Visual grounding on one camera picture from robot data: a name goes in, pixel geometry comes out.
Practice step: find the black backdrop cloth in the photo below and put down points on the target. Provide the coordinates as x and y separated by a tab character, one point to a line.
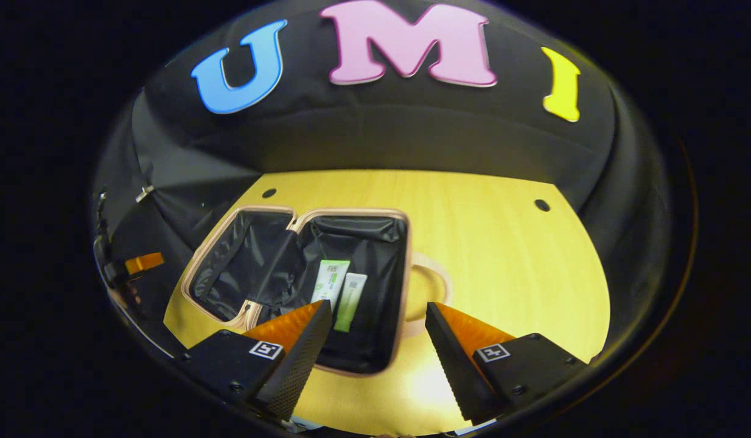
381	134

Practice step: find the silver cloth clip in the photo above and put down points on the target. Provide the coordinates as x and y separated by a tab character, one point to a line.
145	193

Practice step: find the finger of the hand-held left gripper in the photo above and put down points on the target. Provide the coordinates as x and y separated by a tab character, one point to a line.
144	263

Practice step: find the beige quilted suitcase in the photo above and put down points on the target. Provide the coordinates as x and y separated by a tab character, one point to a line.
375	255

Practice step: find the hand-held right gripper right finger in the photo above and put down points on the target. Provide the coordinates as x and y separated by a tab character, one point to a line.
454	365

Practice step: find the pale green skincare tube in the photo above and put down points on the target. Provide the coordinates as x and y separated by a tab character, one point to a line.
350	301

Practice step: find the white green-print skincare tube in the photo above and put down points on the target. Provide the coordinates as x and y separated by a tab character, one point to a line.
331	280

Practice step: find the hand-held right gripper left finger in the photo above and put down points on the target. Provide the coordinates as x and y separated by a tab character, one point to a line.
296	365

